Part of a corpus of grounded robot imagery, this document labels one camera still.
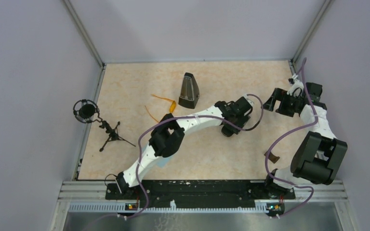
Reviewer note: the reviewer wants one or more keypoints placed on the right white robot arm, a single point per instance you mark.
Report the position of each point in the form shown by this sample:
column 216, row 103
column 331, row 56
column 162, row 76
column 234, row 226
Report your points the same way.
column 321, row 153

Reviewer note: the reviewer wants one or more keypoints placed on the black microphone on tripod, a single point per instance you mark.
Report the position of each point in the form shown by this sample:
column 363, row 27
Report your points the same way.
column 87, row 112

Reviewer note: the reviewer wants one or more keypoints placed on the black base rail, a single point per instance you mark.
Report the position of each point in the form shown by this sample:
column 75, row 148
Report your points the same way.
column 203, row 194

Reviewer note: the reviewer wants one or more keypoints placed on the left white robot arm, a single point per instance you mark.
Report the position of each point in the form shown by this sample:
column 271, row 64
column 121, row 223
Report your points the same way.
column 166, row 137

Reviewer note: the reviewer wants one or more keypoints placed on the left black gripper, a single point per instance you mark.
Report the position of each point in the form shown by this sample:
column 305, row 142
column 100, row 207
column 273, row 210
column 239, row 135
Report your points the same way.
column 242, row 121

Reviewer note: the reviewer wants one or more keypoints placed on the orange sunglasses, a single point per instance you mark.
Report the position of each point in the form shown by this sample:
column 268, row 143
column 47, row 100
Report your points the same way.
column 159, row 106

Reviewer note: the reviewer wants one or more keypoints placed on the small brown holder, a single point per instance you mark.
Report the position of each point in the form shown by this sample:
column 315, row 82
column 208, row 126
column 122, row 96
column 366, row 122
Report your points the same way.
column 271, row 157

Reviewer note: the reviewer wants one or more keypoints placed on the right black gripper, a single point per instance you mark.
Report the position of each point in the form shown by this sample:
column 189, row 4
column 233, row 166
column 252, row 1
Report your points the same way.
column 270, row 104

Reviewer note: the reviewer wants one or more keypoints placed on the black glasses case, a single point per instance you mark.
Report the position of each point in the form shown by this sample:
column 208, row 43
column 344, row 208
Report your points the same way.
column 228, row 130

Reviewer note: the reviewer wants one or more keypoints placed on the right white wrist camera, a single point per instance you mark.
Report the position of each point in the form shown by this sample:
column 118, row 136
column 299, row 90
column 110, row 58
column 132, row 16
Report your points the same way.
column 297, row 86

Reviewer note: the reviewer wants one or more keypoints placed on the blue cleaning cloth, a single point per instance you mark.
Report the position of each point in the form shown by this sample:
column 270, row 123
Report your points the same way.
column 164, row 164

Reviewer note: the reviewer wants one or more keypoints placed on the black metronome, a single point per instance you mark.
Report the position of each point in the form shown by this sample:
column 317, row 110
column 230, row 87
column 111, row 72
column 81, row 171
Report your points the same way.
column 189, row 94

